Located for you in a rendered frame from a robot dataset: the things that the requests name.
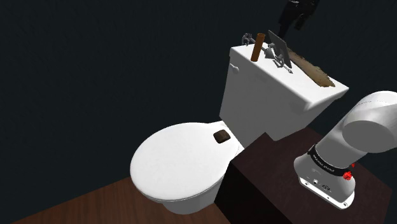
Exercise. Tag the grey metal figure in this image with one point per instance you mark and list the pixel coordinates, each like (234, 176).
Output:
(269, 53)

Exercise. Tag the dark grey flat tablet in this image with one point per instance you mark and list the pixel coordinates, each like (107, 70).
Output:
(280, 46)

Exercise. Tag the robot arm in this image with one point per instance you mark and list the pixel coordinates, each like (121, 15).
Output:
(333, 145)

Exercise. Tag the white toilet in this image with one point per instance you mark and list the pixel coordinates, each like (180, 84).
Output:
(180, 161)

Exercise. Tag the long rough brown stick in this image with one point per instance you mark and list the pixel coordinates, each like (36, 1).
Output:
(313, 71)

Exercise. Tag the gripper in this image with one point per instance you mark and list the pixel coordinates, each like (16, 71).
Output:
(299, 6)

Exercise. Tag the dark brown robot stand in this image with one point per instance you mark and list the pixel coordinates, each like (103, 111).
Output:
(270, 176)

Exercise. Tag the small dark brown block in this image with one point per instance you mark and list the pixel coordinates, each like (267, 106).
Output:
(222, 136)

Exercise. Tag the brown cylinder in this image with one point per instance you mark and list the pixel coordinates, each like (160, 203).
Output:
(257, 48)

